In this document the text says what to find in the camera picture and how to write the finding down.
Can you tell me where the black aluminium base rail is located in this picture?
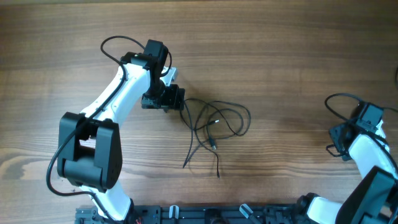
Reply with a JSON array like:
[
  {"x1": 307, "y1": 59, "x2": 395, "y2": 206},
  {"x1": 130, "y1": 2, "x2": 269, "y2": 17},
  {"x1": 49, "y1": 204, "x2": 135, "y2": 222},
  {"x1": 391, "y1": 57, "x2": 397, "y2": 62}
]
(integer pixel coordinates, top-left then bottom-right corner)
[{"x1": 74, "y1": 203, "x2": 312, "y2": 224}]

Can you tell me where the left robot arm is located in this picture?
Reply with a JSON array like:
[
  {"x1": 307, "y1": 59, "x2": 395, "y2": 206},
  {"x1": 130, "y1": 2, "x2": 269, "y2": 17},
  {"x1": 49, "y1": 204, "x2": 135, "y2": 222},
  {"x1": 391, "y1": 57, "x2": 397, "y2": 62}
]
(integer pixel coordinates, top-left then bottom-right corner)
[{"x1": 46, "y1": 40, "x2": 185, "y2": 223}]

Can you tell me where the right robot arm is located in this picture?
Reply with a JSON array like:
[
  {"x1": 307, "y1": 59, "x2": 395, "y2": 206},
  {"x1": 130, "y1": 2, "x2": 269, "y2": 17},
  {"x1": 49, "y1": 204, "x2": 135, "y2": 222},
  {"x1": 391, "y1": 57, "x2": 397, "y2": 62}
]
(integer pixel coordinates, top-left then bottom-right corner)
[{"x1": 294, "y1": 101, "x2": 397, "y2": 223}]

